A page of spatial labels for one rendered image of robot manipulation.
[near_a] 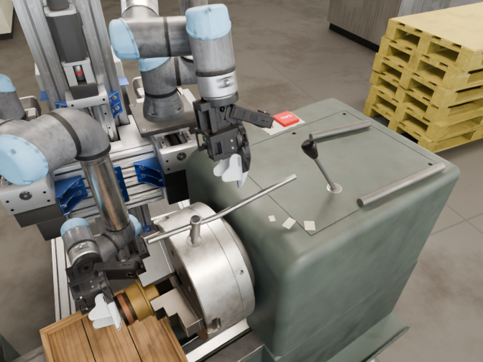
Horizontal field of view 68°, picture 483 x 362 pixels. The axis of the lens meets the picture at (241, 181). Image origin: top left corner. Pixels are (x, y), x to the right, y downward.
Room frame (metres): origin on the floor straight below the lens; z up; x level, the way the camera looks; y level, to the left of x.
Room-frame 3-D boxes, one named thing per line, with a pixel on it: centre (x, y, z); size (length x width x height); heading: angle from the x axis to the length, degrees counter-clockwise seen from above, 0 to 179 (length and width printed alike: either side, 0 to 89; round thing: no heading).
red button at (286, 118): (0.97, -0.14, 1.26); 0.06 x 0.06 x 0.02; 33
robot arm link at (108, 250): (0.66, 0.43, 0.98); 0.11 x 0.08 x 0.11; 148
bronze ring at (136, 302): (0.46, 0.24, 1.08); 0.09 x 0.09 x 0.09; 35
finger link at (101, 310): (0.42, 0.31, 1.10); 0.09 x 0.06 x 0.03; 32
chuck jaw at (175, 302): (0.42, 0.13, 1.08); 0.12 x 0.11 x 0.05; 33
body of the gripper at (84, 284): (0.51, 0.37, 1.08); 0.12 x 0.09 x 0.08; 32
